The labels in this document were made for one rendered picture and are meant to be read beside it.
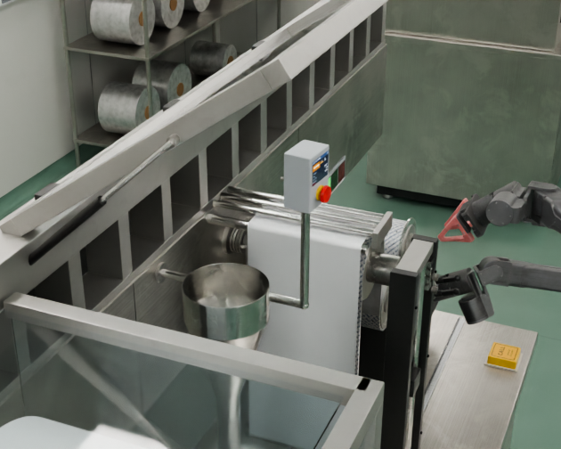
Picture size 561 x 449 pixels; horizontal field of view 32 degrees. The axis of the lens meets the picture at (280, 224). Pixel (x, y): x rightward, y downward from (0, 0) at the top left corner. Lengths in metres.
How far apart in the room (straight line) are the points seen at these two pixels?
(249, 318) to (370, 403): 0.38
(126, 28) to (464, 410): 3.48
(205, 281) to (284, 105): 0.80
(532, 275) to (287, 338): 0.62
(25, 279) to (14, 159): 3.97
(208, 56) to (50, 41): 1.30
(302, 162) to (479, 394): 1.02
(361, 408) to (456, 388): 1.24
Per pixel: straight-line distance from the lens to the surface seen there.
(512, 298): 4.56
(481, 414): 2.36
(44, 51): 5.54
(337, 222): 1.97
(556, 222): 2.05
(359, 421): 1.18
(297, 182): 1.59
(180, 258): 1.92
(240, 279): 1.64
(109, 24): 5.40
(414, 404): 2.08
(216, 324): 1.53
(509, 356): 2.52
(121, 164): 1.34
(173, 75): 5.84
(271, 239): 1.95
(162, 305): 1.89
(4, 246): 1.47
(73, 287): 1.61
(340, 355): 2.03
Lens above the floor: 2.34
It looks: 28 degrees down
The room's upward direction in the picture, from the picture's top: straight up
